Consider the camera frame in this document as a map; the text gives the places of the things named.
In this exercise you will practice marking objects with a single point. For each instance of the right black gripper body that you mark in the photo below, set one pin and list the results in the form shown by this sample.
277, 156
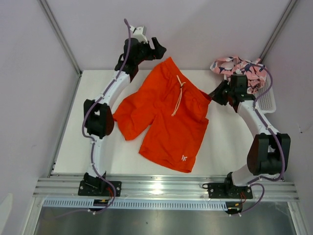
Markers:
231, 92

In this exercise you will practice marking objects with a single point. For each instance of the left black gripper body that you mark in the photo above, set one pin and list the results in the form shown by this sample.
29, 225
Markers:
145, 53

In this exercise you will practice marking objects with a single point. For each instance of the orange shorts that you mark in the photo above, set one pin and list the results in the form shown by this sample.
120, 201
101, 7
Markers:
173, 112

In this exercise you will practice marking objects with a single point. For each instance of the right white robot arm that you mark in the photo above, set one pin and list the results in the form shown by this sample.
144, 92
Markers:
268, 156

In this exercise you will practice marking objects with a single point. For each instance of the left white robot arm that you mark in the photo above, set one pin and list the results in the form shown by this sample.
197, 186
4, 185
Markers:
98, 120

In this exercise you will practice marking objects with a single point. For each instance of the pink patterned shorts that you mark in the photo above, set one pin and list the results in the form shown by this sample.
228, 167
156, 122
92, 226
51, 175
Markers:
254, 70

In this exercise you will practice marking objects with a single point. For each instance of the white plastic basket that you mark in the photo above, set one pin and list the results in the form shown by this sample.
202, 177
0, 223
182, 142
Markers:
267, 101

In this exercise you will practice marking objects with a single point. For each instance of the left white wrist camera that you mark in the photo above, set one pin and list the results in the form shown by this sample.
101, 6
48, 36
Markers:
139, 33

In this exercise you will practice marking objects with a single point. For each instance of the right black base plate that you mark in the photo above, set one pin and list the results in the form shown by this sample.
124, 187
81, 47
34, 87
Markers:
227, 191

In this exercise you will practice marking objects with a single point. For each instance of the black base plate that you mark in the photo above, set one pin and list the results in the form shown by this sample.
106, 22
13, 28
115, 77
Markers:
227, 191
101, 189

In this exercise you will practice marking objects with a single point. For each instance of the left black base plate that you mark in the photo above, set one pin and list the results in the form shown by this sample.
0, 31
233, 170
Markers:
101, 189

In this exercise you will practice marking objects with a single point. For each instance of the aluminium mounting rail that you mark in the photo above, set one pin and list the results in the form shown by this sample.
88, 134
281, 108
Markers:
162, 187

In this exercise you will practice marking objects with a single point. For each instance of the slotted cable duct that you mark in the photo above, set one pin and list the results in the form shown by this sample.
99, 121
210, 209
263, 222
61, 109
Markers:
202, 205

